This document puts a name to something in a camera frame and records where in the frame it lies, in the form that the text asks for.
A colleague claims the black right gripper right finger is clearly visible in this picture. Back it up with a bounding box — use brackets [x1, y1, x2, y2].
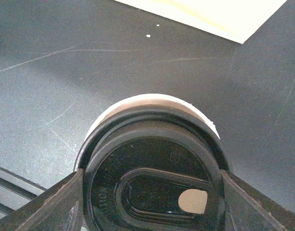
[221, 170, 295, 231]

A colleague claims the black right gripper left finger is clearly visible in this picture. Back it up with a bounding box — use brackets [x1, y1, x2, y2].
[0, 169, 84, 231]

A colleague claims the orange paper bag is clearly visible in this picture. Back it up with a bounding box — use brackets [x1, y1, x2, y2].
[122, 0, 285, 44]

